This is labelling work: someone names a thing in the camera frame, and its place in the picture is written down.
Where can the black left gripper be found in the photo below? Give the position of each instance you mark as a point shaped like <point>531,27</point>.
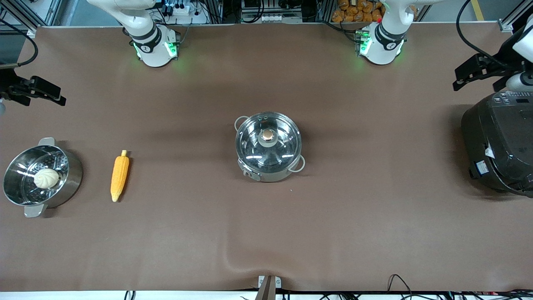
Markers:
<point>496,67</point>

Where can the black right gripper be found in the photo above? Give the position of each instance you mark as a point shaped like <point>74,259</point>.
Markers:
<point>9,85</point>

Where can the yellow corn cob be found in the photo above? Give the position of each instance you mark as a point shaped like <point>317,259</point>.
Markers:
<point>119,175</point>

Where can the glass lid with gold knob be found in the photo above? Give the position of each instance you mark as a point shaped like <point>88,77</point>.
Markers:
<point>267,137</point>

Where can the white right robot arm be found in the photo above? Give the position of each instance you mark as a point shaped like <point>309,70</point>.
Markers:
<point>152,39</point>

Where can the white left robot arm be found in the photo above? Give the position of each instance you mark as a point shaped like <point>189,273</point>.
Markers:
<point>385,41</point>

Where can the stainless steel steamer pot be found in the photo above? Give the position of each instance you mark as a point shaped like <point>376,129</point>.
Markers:
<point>68,175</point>

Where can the black rice cooker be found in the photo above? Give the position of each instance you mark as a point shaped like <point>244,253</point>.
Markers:
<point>499,141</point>

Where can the white steamed bun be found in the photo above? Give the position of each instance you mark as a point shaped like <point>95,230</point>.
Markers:
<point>46,178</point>

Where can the bag of orange bread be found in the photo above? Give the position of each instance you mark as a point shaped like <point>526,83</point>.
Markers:
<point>358,11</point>

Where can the white power strip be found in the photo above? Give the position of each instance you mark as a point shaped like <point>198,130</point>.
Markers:
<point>281,18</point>

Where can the brown table mat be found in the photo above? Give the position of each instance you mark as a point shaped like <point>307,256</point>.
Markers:
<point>266,233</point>

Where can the aluminium frame profile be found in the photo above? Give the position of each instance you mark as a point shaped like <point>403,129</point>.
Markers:
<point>516,16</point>
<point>29,14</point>

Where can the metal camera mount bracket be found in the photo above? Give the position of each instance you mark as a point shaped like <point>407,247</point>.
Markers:
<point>269,285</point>

